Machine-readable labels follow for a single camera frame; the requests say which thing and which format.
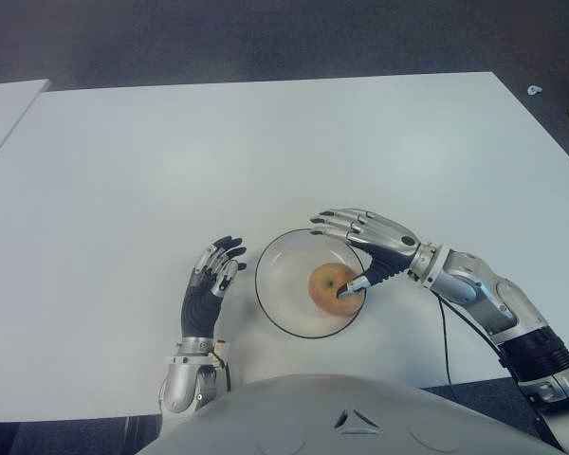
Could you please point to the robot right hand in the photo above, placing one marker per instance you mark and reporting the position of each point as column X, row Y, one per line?
column 389, row 246

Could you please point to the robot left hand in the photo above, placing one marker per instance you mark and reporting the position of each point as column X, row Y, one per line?
column 199, row 310

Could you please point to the red-yellow apple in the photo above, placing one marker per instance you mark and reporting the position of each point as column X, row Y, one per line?
column 327, row 289

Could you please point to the robot right arm silver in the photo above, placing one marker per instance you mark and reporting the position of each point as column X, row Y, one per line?
column 493, row 303

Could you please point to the white plate black rim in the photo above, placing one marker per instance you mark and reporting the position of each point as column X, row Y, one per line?
column 284, row 289

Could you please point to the grey robot torso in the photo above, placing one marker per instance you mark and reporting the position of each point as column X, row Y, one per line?
column 341, row 422

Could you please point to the small white floor object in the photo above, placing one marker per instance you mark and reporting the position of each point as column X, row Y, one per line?
column 533, row 90

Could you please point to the white side table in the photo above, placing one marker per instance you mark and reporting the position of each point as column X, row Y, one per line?
column 5, row 109

